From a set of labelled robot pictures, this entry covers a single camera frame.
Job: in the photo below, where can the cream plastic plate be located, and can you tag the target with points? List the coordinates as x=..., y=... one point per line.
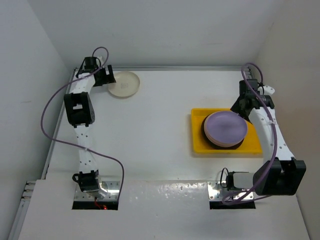
x=126, y=84

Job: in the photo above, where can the purple plastic plate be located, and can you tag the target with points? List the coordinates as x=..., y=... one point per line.
x=225, y=128

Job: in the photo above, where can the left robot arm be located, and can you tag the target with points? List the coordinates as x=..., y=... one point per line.
x=81, y=116

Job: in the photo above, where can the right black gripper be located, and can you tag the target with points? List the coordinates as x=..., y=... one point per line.
x=235, y=109

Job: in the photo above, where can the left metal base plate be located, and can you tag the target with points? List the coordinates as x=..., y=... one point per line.
x=108, y=192

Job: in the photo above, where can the pink plastic plate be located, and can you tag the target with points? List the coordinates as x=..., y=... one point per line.
x=215, y=146

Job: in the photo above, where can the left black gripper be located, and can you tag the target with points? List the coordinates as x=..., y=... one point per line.
x=108, y=79

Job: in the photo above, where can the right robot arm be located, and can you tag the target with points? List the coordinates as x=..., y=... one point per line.
x=281, y=173

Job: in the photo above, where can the metal base plate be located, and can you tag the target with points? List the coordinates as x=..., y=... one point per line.
x=216, y=192
x=108, y=192

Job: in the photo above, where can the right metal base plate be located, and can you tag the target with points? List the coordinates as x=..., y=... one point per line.
x=216, y=192

